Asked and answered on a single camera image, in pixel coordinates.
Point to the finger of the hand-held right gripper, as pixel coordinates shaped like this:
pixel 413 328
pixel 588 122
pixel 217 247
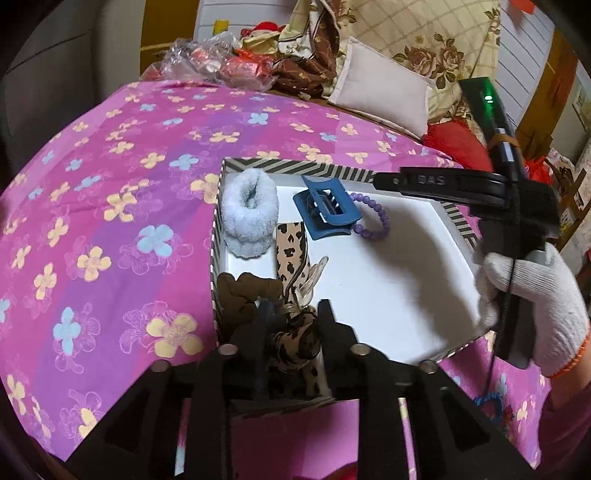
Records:
pixel 443 184

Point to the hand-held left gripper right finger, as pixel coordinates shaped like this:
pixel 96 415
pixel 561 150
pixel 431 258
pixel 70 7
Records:
pixel 328 332

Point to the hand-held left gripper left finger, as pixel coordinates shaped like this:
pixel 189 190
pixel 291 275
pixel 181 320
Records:
pixel 265 325

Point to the leopard print scrunchie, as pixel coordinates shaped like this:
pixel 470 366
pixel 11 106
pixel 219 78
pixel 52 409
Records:
pixel 295 346

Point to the striped cardboard box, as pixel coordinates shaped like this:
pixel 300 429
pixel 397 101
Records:
pixel 392 286

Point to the person's right forearm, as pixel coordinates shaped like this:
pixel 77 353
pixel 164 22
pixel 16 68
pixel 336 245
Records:
pixel 568 415

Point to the person's right hand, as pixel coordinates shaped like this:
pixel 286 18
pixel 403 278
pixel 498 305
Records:
pixel 549 300

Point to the brown scrunchie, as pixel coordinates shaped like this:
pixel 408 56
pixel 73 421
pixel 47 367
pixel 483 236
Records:
pixel 235 295

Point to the red shopping bag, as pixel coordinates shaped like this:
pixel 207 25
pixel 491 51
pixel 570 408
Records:
pixel 538 168

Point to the red heart cushion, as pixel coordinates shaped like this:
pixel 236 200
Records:
pixel 457 141

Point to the clear hair clip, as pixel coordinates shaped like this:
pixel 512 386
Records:
pixel 310 281

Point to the leopard print hair band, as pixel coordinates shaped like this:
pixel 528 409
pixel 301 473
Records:
pixel 290 251

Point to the blue hair claw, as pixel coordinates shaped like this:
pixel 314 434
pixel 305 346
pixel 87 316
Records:
pixel 318 228

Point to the fluffy light blue scrunchie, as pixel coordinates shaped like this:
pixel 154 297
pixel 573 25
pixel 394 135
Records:
pixel 244 217

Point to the white pillow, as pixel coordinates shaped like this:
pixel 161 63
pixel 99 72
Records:
pixel 383 87

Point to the cream floral quilt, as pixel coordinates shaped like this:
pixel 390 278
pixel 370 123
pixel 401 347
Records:
pixel 438 37

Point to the pink floral bedsheet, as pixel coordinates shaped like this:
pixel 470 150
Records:
pixel 115 184

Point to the red santa toy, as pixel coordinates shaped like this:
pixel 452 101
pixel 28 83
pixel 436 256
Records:
pixel 265 28

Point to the clear plastic bag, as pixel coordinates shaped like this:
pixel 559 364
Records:
pixel 194 57

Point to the framed wall picture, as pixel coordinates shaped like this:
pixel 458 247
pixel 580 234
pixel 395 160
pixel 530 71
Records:
pixel 579 104

